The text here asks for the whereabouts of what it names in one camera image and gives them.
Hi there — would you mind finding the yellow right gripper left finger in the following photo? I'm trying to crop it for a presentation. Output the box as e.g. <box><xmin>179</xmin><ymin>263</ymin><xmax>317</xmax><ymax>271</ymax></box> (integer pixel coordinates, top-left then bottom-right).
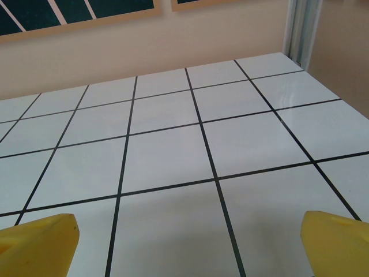
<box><xmin>0</xmin><ymin>213</ymin><xmax>80</xmax><ymax>277</ymax></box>

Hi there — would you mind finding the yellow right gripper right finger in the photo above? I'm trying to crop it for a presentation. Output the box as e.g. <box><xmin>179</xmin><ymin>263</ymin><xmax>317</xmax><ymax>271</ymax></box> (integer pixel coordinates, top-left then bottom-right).
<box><xmin>300</xmin><ymin>210</ymin><xmax>369</xmax><ymax>277</ymax></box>

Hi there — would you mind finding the aluminium corner post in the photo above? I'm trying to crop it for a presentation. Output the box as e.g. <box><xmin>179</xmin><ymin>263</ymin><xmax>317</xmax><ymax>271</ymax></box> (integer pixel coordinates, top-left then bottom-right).
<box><xmin>282</xmin><ymin>0</ymin><xmax>321</xmax><ymax>66</ymax></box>

